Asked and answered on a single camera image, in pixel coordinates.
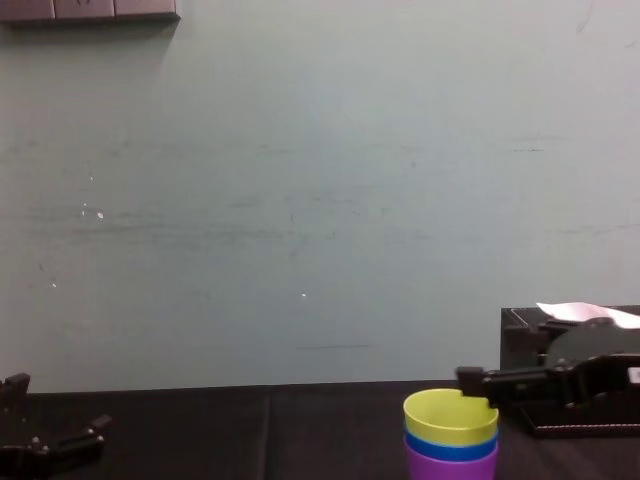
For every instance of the dark wall socket panel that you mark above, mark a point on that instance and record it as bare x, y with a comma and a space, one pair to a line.
85, 9

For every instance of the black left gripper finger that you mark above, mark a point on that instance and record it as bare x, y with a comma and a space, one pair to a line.
12, 395
80, 437

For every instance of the yellow-green plastic cup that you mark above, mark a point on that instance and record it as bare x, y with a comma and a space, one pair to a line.
450, 420

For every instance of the blue plastic cup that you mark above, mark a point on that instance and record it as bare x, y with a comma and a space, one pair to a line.
450, 452

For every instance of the white tissue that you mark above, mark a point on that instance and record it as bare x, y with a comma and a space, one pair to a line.
575, 310

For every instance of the purple plastic cup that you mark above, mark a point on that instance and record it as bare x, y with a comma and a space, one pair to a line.
450, 470

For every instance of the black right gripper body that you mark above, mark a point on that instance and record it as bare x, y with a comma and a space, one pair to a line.
600, 345

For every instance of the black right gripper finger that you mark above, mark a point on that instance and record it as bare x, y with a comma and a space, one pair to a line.
520, 385
530, 336

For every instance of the black leather tissue box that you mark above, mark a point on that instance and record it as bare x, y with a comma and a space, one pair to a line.
520, 350

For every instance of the black table cloth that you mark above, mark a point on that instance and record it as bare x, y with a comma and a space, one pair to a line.
250, 435

